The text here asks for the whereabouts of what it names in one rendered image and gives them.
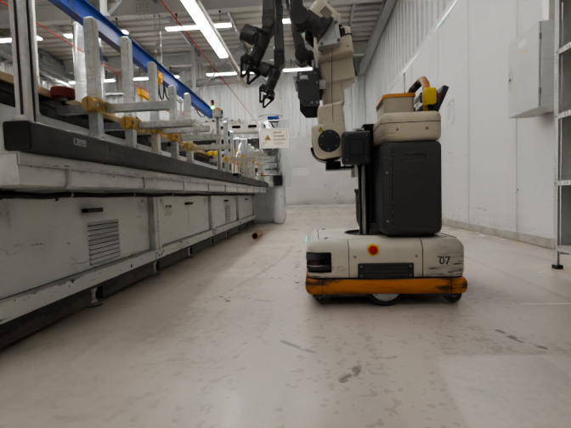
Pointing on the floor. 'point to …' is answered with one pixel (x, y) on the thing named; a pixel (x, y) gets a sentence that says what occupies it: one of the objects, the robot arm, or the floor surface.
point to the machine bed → (95, 235)
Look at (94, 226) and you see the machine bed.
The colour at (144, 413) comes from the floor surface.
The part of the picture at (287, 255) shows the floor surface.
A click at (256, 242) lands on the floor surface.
